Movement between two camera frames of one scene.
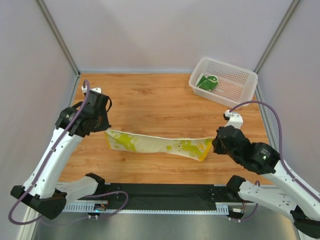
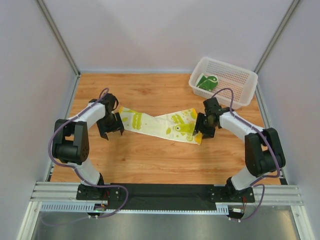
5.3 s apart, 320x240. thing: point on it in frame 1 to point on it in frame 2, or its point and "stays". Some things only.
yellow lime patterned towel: [196, 148] to [179, 126]
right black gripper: [219, 144] to [206, 126]
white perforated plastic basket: [222, 83] stays
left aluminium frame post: [42, 6] stays
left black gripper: [104, 122] to [110, 125]
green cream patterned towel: [208, 83] stays
